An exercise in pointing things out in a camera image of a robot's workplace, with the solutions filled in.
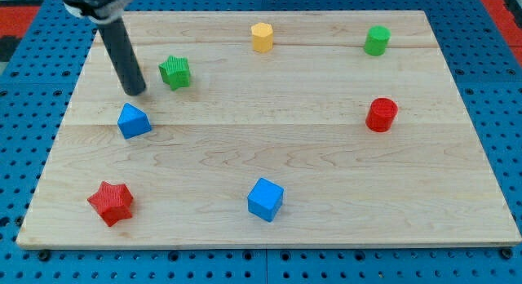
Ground red cylinder block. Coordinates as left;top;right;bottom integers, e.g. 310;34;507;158
365;98;399;132

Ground blue cube block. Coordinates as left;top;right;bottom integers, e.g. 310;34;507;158
247;178;284;222

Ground green cylinder block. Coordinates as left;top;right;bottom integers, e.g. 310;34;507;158
363;25;392;56

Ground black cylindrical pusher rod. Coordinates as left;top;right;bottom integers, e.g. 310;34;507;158
97;18;146;96

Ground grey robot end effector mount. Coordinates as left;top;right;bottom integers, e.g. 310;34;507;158
62;0;133;24

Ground yellow hexagon block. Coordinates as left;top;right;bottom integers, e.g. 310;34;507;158
250;22;273;53

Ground green star block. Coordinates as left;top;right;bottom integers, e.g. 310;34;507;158
158;55;191;91

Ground blue triangle block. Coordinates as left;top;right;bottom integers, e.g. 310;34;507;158
117;103;152;140

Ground light wooden board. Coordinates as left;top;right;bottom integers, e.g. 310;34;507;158
17;11;521;250

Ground red star block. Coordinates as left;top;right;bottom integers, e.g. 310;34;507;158
87;181;134;227

